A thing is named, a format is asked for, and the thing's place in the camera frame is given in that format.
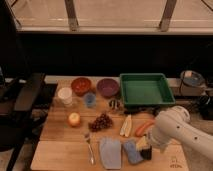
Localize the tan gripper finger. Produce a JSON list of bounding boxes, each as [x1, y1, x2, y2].
[[136, 136, 148, 151]]

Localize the black eraser block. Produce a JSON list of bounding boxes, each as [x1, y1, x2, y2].
[[140, 146, 152, 160]]

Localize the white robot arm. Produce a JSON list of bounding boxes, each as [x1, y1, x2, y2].
[[135, 106, 213, 161]]

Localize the purple bowl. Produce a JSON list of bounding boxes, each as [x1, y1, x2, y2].
[[96, 78, 119, 98]]

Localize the red bowl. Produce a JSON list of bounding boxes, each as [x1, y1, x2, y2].
[[71, 77, 92, 96]]

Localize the orange carrot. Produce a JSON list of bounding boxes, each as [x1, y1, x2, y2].
[[135, 120, 155, 137]]

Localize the blue sponge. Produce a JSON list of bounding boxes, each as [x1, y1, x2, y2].
[[123, 140, 143, 165]]

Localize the peeled banana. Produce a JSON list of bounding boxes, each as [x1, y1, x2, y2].
[[120, 115, 132, 137]]

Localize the light blue cloth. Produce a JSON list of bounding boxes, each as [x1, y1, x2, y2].
[[99, 137, 121, 170]]

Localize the bunch of dark grapes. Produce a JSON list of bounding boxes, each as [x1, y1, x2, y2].
[[88, 113, 113, 132]]

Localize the metal fork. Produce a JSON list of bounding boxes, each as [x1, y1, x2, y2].
[[84, 132, 95, 165]]

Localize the green plastic tray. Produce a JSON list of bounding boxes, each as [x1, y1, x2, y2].
[[120, 73, 175, 108]]

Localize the blue cup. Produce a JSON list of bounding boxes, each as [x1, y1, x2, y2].
[[83, 92, 96, 108]]

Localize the black device on right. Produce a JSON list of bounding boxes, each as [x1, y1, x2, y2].
[[197, 91, 213, 121]]

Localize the round metal dish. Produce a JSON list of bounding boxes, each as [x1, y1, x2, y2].
[[180, 70, 205, 87]]

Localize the white cup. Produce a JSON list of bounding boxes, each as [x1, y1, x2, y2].
[[57, 87, 72, 106]]

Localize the black office chair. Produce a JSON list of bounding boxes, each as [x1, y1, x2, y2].
[[0, 73, 46, 171]]

